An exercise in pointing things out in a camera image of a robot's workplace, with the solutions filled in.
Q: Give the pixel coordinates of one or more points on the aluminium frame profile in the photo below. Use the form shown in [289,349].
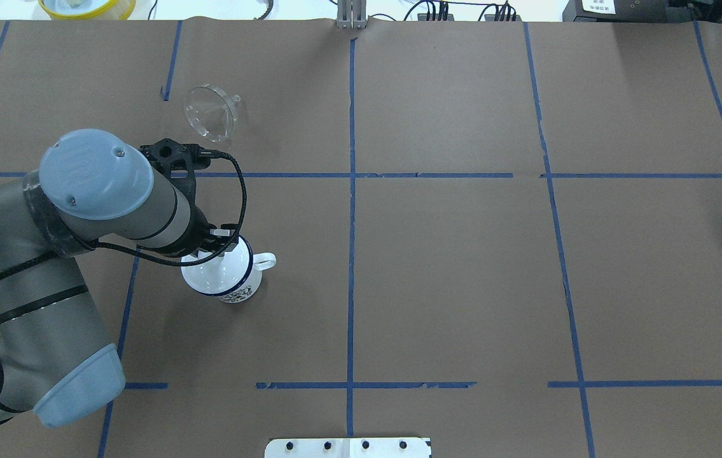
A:
[351,14]

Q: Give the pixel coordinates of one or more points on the yellow white container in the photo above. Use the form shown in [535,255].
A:
[88,10]

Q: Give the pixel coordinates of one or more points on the black device with label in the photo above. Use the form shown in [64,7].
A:
[647,12]

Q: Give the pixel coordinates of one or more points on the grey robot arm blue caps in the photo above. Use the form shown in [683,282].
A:
[91,191]

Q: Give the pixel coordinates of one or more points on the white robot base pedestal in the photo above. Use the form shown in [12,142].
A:
[350,447]

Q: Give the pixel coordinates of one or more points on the white enamel mug blue rim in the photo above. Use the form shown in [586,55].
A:
[233,276]

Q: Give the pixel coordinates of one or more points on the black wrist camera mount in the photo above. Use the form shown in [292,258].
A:
[176,161]

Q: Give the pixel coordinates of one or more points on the clear glass funnel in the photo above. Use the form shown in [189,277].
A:
[212,112]

